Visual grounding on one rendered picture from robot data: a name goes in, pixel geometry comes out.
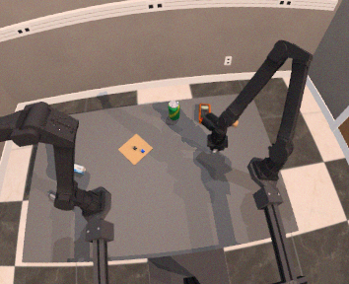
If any orange digital multimeter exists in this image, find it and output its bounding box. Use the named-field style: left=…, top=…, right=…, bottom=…
left=199, top=104, right=210, bottom=123

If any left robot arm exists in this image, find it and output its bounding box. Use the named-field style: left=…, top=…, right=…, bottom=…
left=0, top=102, right=105, bottom=217

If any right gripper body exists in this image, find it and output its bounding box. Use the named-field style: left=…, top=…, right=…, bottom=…
left=207, top=134, right=228, bottom=150

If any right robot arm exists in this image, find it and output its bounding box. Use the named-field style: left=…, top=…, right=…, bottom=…
left=201, top=40, right=314, bottom=181

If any green and yellow can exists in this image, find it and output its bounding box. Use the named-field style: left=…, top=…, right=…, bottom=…
left=168, top=101, right=180, bottom=120

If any orange flat mat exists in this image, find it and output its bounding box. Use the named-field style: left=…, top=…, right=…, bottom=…
left=118, top=134, right=153, bottom=166

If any small white and blue box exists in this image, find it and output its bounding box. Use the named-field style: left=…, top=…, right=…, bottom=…
left=74, top=164, right=86, bottom=175

